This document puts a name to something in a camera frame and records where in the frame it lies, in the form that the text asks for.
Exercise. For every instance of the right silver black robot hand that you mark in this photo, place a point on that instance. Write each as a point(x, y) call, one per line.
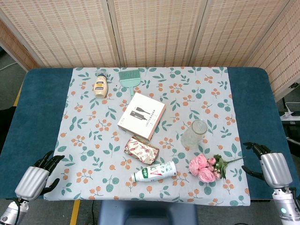
point(275, 169)

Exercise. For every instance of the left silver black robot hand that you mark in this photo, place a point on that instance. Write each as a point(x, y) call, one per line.
point(32, 179)

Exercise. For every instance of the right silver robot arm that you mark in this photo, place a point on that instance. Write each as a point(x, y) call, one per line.
point(286, 204)

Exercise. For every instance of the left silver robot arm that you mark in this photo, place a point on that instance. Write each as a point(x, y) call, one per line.
point(11, 212)

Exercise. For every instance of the pink rose bouquet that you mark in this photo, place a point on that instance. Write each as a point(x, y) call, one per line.
point(206, 168)

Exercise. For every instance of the clear glass cup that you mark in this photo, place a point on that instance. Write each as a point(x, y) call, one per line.
point(194, 134)

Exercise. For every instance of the mint green hand brush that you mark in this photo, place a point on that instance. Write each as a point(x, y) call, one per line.
point(129, 80)

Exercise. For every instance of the white power strip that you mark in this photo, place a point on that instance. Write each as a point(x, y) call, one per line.
point(290, 115)

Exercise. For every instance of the gold red-lips pouch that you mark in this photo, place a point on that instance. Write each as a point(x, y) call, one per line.
point(141, 150)

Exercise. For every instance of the beige squeeze sauce bottle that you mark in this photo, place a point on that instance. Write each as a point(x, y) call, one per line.
point(100, 86)

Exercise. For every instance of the white green drink bottle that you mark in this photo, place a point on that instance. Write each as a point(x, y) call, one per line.
point(154, 173)

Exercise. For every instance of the floral print tablecloth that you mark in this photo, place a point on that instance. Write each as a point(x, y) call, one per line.
point(150, 131)

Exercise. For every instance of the bamboo folding screen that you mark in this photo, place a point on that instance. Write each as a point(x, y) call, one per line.
point(150, 32)

